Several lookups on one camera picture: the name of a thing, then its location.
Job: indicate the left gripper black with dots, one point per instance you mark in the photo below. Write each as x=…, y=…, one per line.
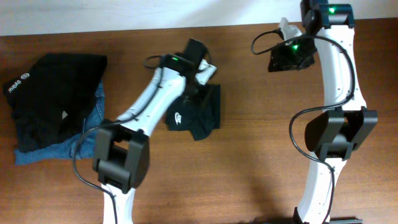
x=193, y=94

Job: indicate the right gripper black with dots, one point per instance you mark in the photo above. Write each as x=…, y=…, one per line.
x=282, y=63

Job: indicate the dark green t-shirt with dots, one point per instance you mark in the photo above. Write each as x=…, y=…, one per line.
x=199, y=115

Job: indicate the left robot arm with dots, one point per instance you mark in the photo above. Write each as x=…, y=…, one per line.
x=121, y=155

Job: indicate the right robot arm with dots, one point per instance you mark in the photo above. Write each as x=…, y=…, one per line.
x=345, y=121

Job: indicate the blue denim jeans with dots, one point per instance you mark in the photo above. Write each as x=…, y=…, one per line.
x=65, y=149

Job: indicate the black folded garment with logo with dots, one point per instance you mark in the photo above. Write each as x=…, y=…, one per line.
x=51, y=100

